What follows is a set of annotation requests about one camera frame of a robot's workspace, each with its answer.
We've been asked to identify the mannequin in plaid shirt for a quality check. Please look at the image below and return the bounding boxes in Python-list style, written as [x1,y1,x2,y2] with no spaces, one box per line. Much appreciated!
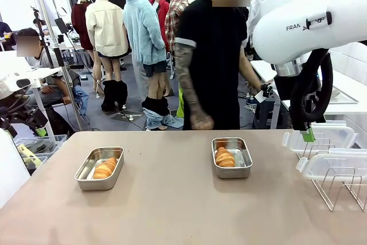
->
[165,0,192,53]

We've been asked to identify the white side table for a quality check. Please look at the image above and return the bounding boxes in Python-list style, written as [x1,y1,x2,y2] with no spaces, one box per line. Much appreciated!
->
[249,60,367,131]

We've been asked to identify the person's left hand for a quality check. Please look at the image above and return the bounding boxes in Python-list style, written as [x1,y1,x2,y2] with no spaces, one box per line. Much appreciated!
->
[248,83,264,96]

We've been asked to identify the golden croissant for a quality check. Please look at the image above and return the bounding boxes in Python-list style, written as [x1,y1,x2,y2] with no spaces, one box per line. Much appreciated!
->
[93,157,118,180]
[214,146,236,168]

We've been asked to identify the black tripod stand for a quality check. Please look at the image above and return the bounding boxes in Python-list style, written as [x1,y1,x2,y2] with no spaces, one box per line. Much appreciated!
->
[30,5,65,69]

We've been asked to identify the mannequin in red jacket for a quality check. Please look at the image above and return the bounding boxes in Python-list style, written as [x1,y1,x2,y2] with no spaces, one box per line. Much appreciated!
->
[148,0,171,53]

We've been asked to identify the seated person in grey shirt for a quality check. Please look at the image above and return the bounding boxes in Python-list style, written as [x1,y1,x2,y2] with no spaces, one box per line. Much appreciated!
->
[16,28,83,137]

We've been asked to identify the person's tattooed right hand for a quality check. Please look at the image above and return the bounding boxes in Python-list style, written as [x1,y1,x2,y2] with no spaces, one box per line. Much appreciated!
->
[189,112,215,130]

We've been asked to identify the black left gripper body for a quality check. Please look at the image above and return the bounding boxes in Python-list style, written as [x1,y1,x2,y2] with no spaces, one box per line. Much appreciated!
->
[15,107,49,131]

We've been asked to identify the metal wire lid rack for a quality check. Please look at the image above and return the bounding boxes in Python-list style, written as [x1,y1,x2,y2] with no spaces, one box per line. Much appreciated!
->
[298,137,367,212]

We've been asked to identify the mannequin in maroon sweater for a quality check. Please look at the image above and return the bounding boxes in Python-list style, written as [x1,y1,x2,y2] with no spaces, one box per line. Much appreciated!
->
[71,0,95,51]

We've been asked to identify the white work table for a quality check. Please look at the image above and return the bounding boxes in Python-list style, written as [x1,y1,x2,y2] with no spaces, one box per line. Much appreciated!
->
[0,50,63,81]

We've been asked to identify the mannequin in blue fleece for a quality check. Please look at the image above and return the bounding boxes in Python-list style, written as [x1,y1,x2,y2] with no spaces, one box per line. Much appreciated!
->
[123,0,173,131]

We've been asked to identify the grey metal tray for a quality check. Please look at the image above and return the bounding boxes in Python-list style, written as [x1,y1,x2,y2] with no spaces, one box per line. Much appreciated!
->
[325,85,359,104]

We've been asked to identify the mannequin base plate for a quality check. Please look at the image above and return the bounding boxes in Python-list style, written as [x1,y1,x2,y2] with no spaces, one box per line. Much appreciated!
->
[111,110,144,122]

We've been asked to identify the black corrugated cable hose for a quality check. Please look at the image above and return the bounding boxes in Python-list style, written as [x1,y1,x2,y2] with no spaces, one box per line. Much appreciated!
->
[288,46,335,131]

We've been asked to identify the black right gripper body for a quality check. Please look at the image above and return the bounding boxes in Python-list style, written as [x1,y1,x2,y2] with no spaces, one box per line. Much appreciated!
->
[275,74,326,127]

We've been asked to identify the white floor cable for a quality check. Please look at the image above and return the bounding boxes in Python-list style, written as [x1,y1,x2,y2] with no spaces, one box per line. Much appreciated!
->
[243,101,259,114]

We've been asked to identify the person's tattooed right forearm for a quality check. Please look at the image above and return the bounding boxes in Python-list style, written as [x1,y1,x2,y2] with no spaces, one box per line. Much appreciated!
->
[174,80,209,118]

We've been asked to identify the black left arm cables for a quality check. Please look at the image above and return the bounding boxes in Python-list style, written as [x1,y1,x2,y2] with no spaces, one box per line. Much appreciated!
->
[0,90,31,119]

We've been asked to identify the mannequin in cream jacket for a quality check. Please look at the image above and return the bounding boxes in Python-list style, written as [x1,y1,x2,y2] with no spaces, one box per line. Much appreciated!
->
[85,0,130,111]

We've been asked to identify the clear plastic storage bin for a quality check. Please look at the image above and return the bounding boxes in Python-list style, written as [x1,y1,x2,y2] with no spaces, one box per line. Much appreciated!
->
[24,153,49,176]
[38,134,69,155]

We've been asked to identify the yellow paper tag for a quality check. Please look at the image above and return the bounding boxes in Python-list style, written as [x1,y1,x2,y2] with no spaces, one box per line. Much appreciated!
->
[17,143,41,167]

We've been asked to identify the mannequin in white garment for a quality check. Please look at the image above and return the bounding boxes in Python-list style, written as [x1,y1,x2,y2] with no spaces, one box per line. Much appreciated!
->
[246,0,287,42]

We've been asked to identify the person's left forearm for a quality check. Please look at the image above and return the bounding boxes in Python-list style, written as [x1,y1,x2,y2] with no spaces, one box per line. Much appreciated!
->
[238,52,262,90]

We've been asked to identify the clear plastic snap lid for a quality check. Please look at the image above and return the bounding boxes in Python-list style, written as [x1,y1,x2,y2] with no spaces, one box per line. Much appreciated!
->
[296,147,367,181]
[282,120,359,154]

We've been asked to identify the person in black shirt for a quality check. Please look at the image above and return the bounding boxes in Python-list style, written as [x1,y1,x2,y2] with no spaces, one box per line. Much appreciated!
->
[174,0,249,131]

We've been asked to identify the person in dark blue shirt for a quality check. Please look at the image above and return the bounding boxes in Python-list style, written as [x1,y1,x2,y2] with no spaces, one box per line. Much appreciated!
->
[0,21,14,51]

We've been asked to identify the silver metal frame pole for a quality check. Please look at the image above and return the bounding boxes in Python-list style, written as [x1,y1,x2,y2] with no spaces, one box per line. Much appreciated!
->
[30,0,84,131]

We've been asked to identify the rectangular stainless steel container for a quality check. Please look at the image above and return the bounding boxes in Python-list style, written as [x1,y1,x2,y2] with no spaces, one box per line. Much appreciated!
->
[211,137,253,180]
[74,146,125,192]

